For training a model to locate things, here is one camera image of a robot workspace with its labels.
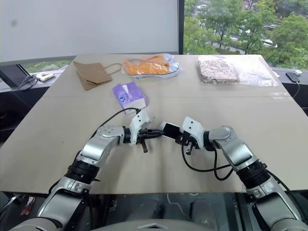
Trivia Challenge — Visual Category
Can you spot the clear bag with white cloth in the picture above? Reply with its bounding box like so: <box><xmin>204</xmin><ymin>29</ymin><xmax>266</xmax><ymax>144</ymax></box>
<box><xmin>234</xmin><ymin>57</ymin><xmax>280</xmax><ymax>87</ymax></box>

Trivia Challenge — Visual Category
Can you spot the thin white cord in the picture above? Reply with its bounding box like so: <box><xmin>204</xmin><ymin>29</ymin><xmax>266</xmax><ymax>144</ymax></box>
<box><xmin>167</xmin><ymin>192</ymin><xmax>199</xmax><ymax>207</ymax></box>

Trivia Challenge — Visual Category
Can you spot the orange item in clear bag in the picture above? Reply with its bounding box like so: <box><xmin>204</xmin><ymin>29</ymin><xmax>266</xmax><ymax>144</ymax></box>
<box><xmin>121</xmin><ymin>53</ymin><xmax>180</xmax><ymax>79</ymax></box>

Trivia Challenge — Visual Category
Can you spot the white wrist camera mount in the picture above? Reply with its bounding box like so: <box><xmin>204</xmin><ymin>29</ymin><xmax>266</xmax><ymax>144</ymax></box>
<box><xmin>128</xmin><ymin>110</ymin><xmax>152</xmax><ymax>146</ymax></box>
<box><xmin>180</xmin><ymin>116</ymin><xmax>205</xmax><ymax>149</ymax></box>

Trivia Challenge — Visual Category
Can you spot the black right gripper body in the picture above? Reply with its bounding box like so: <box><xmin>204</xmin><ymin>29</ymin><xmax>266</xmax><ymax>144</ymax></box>
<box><xmin>180</xmin><ymin>132</ymin><xmax>198</xmax><ymax>155</ymax></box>

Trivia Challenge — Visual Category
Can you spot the purple tissue pack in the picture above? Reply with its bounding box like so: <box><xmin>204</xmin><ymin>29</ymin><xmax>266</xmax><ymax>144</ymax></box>
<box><xmin>112</xmin><ymin>81</ymin><xmax>148</xmax><ymax>116</ymax></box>

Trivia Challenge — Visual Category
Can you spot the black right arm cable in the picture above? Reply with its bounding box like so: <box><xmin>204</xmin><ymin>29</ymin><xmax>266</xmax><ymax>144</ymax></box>
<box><xmin>180</xmin><ymin>144</ymin><xmax>233</xmax><ymax>181</ymax></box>

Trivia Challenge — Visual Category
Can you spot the brown patterned fabric pack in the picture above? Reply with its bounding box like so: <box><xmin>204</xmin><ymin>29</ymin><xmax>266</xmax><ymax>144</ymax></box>
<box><xmin>196</xmin><ymin>55</ymin><xmax>240</xmax><ymax>84</ymax></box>

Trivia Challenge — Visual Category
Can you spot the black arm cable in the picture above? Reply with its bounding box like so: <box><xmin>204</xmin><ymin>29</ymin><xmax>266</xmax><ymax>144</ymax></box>
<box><xmin>96</xmin><ymin>107</ymin><xmax>141</xmax><ymax>133</ymax></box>
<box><xmin>180</xmin><ymin>144</ymin><xmax>233</xmax><ymax>181</ymax></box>

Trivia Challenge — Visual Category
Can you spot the white smartphone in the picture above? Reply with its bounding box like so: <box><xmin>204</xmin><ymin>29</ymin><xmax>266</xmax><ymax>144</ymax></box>
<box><xmin>159</xmin><ymin>122</ymin><xmax>182</xmax><ymax>140</ymax></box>

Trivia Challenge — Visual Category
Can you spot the black smartphone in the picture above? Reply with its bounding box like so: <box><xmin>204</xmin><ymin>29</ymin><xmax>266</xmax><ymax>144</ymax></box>
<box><xmin>285</xmin><ymin>72</ymin><xmax>301</xmax><ymax>82</ymax></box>

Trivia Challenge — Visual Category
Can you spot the black window frame post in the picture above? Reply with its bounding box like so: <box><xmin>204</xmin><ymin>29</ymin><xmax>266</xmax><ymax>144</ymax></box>
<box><xmin>177</xmin><ymin>0</ymin><xmax>185</xmax><ymax>55</ymax></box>

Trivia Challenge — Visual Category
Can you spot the red and white packet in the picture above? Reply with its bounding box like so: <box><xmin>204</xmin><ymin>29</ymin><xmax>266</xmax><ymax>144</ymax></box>
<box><xmin>21</xmin><ymin>196</ymin><xmax>36</xmax><ymax>215</ymax></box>

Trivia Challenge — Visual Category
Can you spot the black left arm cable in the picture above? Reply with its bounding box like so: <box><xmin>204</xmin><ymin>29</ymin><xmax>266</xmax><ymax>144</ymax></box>
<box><xmin>96</xmin><ymin>107</ymin><xmax>141</xmax><ymax>133</ymax></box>

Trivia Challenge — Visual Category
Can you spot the black cable bundle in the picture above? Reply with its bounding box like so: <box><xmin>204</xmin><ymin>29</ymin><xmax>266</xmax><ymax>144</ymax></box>
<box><xmin>18</xmin><ymin>74</ymin><xmax>39</xmax><ymax>91</ymax></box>

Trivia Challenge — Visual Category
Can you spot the white power strip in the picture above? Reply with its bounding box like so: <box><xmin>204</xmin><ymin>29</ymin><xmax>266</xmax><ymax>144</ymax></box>
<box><xmin>36</xmin><ymin>73</ymin><xmax>55</xmax><ymax>82</ymax></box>

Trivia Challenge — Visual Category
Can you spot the brown paper bag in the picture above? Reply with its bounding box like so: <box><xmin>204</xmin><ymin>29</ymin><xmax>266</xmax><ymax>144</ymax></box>
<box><xmin>73</xmin><ymin>61</ymin><xmax>121</xmax><ymax>91</ymax></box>

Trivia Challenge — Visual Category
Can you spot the grey robot torso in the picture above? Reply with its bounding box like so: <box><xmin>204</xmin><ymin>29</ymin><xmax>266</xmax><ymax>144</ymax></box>
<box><xmin>96</xmin><ymin>218</ymin><xmax>241</xmax><ymax>231</ymax></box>

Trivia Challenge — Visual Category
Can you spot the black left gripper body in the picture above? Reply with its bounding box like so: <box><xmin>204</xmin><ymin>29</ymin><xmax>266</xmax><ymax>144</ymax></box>
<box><xmin>136</xmin><ymin>129</ymin><xmax>149</xmax><ymax>154</ymax></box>

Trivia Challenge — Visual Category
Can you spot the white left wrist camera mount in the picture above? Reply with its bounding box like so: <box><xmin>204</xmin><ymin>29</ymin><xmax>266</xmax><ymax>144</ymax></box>
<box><xmin>128</xmin><ymin>110</ymin><xmax>152</xmax><ymax>146</ymax></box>

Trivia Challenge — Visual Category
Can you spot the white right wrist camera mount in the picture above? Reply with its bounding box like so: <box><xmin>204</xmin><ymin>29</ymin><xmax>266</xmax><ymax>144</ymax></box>
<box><xmin>180</xmin><ymin>116</ymin><xmax>205</xmax><ymax>149</ymax></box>

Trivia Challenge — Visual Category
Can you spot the large white screen panel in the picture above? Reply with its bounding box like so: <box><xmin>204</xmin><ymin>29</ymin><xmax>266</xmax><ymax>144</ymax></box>
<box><xmin>0</xmin><ymin>0</ymin><xmax>180</xmax><ymax>63</ymax></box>

